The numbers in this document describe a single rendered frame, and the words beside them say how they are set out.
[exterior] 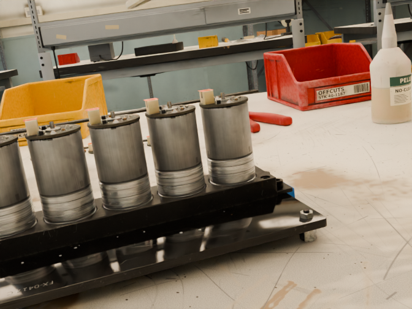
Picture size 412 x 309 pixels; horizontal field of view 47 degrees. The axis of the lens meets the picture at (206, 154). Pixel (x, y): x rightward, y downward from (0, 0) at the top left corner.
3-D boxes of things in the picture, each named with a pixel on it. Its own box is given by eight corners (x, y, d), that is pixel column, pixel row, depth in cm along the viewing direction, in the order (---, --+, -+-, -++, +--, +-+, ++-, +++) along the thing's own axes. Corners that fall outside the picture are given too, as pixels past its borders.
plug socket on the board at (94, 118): (107, 122, 22) (104, 108, 22) (88, 125, 22) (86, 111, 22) (105, 119, 23) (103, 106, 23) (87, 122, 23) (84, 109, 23)
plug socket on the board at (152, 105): (165, 111, 23) (163, 98, 23) (148, 114, 23) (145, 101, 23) (161, 110, 24) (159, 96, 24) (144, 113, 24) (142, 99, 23)
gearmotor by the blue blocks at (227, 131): (264, 194, 25) (254, 96, 23) (220, 205, 24) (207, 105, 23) (246, 182, 27) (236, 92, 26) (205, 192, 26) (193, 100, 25)
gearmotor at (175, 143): (213, 206, 24) (200, 106, 23) (166, 217, 23) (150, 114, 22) (199, 193, 26) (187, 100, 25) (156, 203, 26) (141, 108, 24)
